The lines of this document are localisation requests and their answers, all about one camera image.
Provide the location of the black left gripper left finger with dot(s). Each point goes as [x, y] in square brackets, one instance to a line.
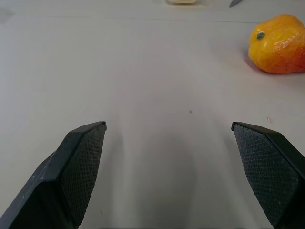
[71, 171]

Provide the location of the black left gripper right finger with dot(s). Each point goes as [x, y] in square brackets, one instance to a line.
[269, 171]

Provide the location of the yellow orange bell pepper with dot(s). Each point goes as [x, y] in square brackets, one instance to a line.
[277, 44]

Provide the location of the grey pointed metal object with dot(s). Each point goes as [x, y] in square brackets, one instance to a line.
[235, 3]

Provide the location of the cream white flat object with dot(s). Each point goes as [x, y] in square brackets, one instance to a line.
[181, 1]

